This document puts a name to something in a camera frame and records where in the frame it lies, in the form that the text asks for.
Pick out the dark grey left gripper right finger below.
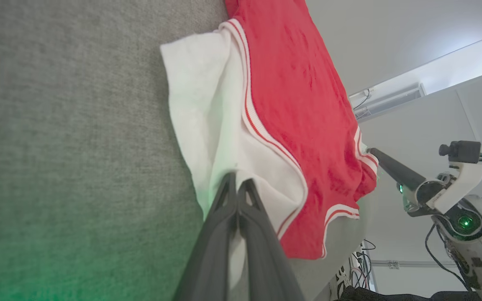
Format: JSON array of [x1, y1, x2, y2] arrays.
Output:
[[238, 179, 305, 301]]

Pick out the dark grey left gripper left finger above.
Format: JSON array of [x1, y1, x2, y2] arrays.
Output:
[[174, 171, 239, 301]]

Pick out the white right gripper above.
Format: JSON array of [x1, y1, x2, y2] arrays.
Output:
[[367, 147, 455, 218]]

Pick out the red and white basketball jersey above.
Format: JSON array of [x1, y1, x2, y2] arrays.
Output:
[[160, 0, 379, 291]]

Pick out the black fabric bundle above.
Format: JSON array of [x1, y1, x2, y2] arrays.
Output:
[[337, 286, 482, 301]]

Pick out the grey fabric sofa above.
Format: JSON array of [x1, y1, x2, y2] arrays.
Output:
[[0, 0, 375, 301]]

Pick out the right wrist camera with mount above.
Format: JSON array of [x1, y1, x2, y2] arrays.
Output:
[[431, 141, 482, 214]]

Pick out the wall air conditioner unit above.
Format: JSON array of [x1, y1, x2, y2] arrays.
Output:
[[352, 83, 427, 122]]

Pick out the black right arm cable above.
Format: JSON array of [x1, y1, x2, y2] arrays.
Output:
[[424, 224, 472, 290]]

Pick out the tangled black and white cables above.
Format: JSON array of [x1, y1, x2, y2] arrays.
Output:
[[335, 239, 376, 295]]

